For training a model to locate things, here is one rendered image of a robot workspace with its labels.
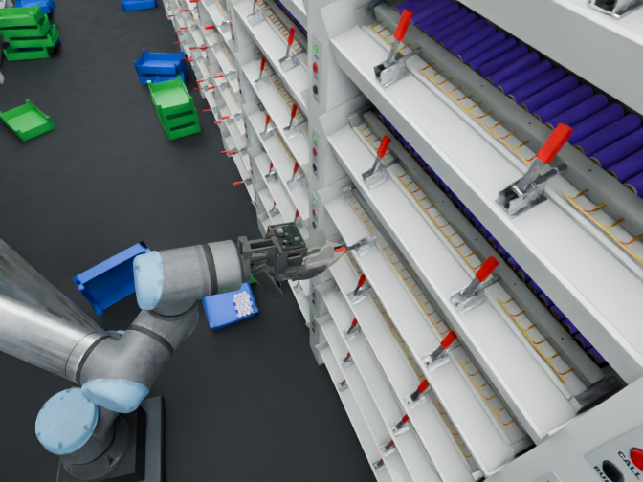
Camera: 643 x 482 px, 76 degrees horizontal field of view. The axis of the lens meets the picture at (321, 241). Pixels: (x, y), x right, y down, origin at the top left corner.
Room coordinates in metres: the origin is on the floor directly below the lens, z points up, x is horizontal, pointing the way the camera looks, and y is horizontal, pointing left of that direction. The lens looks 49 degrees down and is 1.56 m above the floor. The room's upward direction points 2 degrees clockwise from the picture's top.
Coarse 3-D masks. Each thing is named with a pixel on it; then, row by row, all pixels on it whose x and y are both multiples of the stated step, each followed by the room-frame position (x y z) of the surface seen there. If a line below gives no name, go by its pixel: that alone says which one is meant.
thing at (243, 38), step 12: (228, 0) 1.38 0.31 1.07; (228, 12) 1.40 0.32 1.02; (240, 24) 1.33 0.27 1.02; (240, 36) 1.33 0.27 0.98; (240, 48) 1.33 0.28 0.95; (240, 72) 1.34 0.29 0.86; (240, 96) 1.39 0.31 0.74; (252, 96) 1.34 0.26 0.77; (252, 132) 1.33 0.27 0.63; (252, 144) 1.33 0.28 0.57; (252, 156) 1.34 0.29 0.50; (252, 180) 1.40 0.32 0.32; (264, 228) 1.33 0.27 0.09
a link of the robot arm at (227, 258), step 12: (228, 240) 0.47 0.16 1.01; (216, 252) 0.43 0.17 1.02; (228, 252) 0.43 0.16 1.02; (216, 264) 0.41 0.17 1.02; (228, 264) 0.41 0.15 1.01; (240, 264) 0.42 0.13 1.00; (228, 276) 0.40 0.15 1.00; (240, 276) 0.40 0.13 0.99; (228, 288) 0.39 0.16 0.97; (240, 288) 0.40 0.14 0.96
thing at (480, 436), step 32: (320, 192) 0.68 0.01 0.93; (352, 224) 0.62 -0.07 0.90; (384, 288) 0.45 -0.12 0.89; (416, 288) 0.44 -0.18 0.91; (416, 320) 0.38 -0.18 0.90; (416, 352) 0.32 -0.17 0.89; (448, 384) 0.27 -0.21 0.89; (480, 384) 0.26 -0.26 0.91; (480, 416) 0.22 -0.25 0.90; (480, 448) 0.17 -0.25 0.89; (512, 448) 0.16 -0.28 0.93
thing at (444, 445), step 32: (352, 256) 0.67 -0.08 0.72; (352, 288) 0.58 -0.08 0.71; (384, 320) 0.48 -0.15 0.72; (384, 352) 0.41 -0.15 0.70; (416, 384) 0.34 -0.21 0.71; (416, 416) 0.28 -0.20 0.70; (448, 416) 0.27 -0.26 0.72; (448, 448) 0.22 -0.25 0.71; (448, 480) 0.16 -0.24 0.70; (480, 480) 0.16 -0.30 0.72
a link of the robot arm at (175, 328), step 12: (144, 312) 0.37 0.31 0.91; (192, 312) 0.38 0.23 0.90; (132, 324) 0.35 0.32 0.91; (144, 324) 0.35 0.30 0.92; (156, 324) 0.35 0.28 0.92; (168, 324) 0.35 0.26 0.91; (180, 324) 0.36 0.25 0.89; (192, 324) 0.39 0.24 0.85; (168, 336) 0.34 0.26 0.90; (180, 336) 0.35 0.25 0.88
